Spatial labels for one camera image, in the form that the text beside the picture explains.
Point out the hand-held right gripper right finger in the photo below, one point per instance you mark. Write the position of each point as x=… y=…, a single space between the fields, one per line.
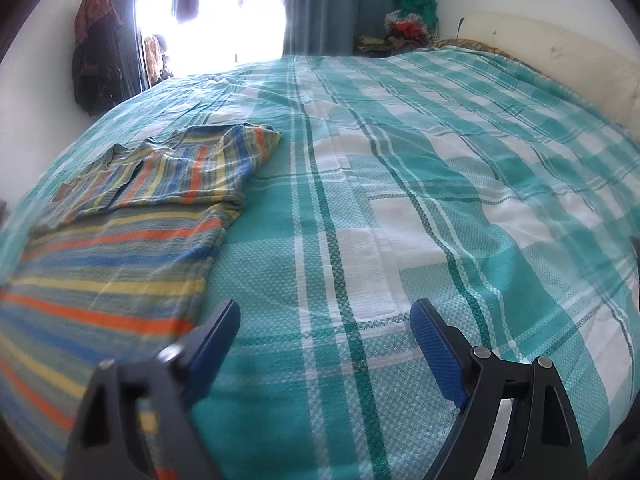
x=437 y=355

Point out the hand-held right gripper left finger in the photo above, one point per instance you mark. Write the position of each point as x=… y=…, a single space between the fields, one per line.
x=215 y=345

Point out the striped knit sweater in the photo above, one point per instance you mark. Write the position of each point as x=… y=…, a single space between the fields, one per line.
x=125 y=240

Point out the colourful clothes heap with green cloth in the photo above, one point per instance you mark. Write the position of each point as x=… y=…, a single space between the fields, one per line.
x=410 y=25

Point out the teal checked bed blanket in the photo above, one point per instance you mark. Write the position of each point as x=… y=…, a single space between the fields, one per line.
x=400 y=185

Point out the brown hanging garment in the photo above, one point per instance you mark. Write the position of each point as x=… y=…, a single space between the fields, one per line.
x=155 y=57

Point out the blue-grey curtain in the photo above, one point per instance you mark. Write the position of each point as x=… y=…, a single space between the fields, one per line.
x=131 y=60
x=340 y=5

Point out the yellow patterned sheet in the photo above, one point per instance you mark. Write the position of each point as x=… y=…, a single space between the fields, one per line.
x=475 y=45

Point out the cream padded headboard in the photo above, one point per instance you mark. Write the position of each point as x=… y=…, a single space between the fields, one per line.
x=575 y=55

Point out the dark clothes hanging on wall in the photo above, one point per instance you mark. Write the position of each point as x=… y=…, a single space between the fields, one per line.
x=95 y=60

